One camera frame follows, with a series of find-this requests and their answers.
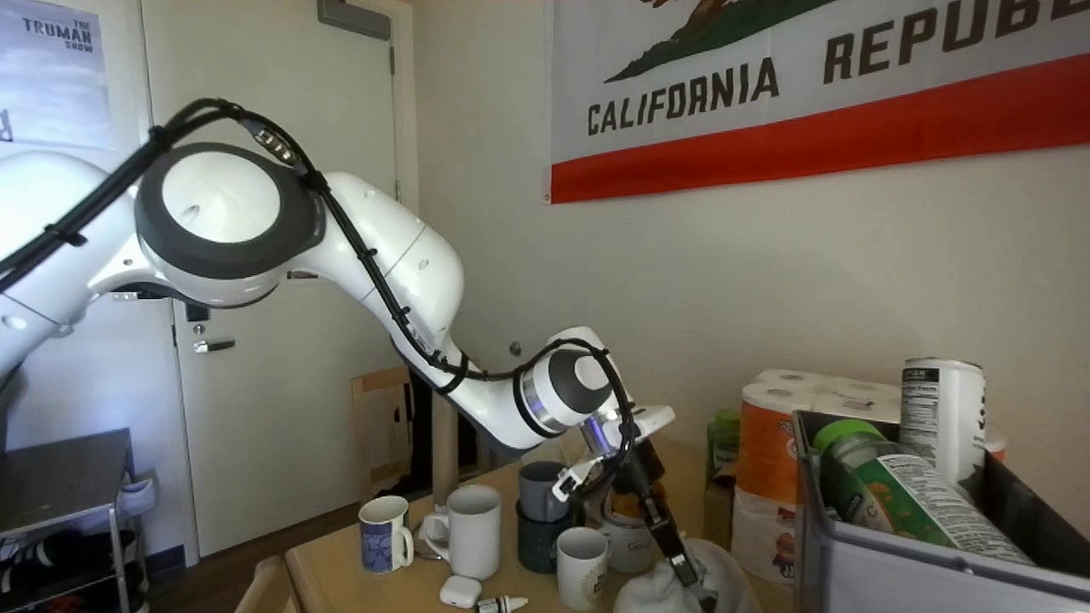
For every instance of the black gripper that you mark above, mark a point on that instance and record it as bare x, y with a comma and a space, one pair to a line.
622, 456

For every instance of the white towel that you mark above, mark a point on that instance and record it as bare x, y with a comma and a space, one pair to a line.
720, 586

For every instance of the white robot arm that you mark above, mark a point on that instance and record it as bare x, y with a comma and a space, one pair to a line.
219, 206

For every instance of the small white mug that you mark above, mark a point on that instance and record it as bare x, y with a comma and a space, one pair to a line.
627, 546

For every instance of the white printed mug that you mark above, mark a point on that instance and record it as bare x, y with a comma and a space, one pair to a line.
581, 567

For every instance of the dark grey mug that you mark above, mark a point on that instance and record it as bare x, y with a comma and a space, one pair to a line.
537, 492

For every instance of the paper towel roll pack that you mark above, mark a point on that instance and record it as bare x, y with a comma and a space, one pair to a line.
763, 514

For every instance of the large white mug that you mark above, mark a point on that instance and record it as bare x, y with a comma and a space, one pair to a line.
466, 532

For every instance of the white blue patterned mug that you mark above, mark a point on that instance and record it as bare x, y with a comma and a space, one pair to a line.
385, 535

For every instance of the green bottle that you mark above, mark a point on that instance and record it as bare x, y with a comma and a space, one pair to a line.
724, 447

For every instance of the green wipes canister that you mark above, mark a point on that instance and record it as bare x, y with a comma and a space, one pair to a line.
881, 486

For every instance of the grey storage bin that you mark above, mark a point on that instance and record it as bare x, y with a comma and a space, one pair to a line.
858, 569

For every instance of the white earbuds case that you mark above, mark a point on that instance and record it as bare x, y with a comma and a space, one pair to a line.
462, 594

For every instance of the white supplement bottle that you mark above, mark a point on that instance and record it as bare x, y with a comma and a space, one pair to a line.
945, 413

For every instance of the California Republic flag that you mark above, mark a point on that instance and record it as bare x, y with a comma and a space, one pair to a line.
659, 98

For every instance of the white door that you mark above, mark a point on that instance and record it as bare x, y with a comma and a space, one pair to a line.
266, 390

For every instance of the black metal cart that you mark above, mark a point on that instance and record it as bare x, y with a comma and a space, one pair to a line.
68, 546

